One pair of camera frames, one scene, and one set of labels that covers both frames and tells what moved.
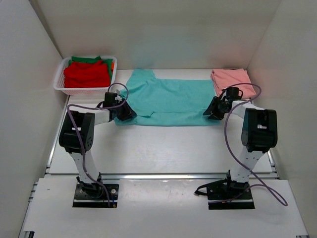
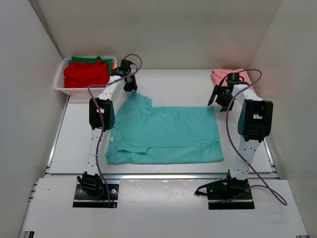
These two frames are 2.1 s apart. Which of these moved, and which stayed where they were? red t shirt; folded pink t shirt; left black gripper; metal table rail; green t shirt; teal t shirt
Moved: left black gripper; teal t shirt
Stayed: red t shirt; green t shirt; folded pink t shirt; metal table rail
